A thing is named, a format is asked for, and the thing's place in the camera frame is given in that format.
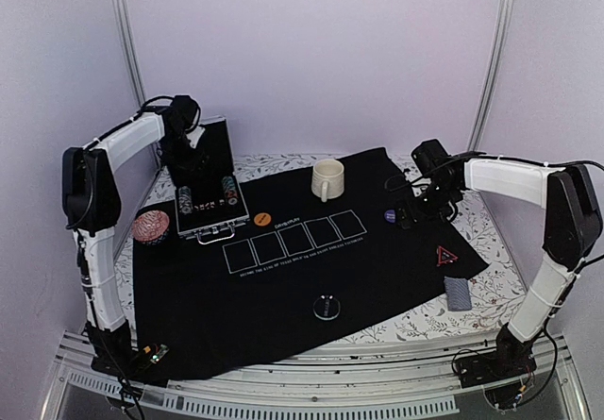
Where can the front aluminium rail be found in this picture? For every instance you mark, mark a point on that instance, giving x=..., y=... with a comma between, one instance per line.
x=414, y=380

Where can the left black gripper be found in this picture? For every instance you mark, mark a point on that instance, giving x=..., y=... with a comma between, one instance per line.
x=195, y=166

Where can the cream ceramic mug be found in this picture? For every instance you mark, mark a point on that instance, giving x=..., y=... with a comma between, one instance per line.
x=327, y=181

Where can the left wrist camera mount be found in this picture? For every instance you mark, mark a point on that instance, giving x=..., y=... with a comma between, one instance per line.
x=194, y=136

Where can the small green circuit board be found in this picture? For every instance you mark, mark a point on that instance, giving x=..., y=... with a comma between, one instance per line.
x=154, y=353

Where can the blue patterned card deck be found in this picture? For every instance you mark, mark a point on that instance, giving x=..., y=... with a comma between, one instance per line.
x=457, y=294

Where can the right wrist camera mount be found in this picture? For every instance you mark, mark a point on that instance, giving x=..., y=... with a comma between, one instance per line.
x=429, y=155

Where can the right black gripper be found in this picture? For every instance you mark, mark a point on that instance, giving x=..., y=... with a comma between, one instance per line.
x=417, y=215

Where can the dice row in case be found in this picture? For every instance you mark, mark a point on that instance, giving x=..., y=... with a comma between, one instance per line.
x=210, y=205

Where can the purple small blind button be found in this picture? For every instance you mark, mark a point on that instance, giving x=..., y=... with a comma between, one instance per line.
x=390, y=216

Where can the aluminium frame post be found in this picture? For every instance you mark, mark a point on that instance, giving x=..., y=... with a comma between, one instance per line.
x=502, y=26
x=127, y=41

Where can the red triangle black token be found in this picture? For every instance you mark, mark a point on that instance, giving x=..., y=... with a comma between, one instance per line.
x=445, y=257

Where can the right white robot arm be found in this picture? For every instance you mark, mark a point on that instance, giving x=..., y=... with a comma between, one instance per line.
x=572, y=223

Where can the orange big blind button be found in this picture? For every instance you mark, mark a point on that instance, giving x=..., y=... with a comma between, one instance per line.
x=262, y=219

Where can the left aluminium frame post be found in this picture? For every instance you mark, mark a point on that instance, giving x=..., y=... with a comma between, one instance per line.
x=127, y=41

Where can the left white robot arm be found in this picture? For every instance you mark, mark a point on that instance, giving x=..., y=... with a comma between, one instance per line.
x=92, y=206

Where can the black poker table mat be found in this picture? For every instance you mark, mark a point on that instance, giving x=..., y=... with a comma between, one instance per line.
x=248, y=300

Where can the right aluminium frame post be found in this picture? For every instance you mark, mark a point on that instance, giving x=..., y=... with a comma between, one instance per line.
x=502, y=26

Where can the aluminium poker chip case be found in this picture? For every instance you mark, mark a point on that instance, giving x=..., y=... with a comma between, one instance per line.
x=210, y=226

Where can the poker chip stack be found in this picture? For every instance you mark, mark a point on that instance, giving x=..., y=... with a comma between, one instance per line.
x=230, y=190
x=185, y=200

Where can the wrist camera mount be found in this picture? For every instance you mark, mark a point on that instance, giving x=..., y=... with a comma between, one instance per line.
x=429, y=155
x=194, y=136

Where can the clear black dealer button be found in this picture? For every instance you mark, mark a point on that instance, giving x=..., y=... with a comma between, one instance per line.
x=326, y=307

